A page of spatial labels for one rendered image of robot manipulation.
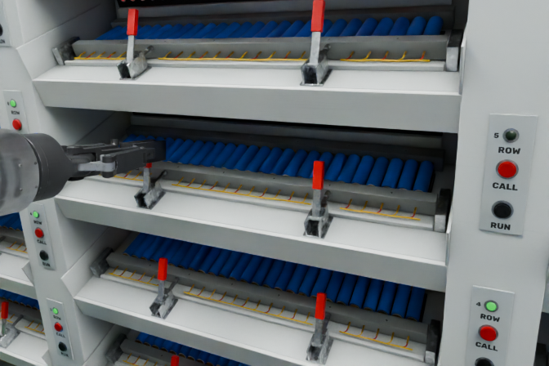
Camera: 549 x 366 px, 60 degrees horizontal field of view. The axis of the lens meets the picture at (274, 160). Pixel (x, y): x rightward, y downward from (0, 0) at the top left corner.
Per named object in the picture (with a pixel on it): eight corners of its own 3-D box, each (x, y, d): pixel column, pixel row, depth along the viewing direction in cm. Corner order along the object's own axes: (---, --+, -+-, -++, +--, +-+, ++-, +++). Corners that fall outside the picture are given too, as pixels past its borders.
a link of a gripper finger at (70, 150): (63, 147, 55) (71, 148, 55) (134, 140, 65) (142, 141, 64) (64, 180, 56) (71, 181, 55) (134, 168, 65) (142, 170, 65)
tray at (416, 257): (446, 293, 54) (449, 233, 49) (64, 217, 79) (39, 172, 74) (463, 185, 69) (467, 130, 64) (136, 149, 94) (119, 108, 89)
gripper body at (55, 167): (-10, 198, 53) (60, 185, 61) (44, 209, 49) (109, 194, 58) (-13, 131, 52) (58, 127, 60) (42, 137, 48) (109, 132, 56)
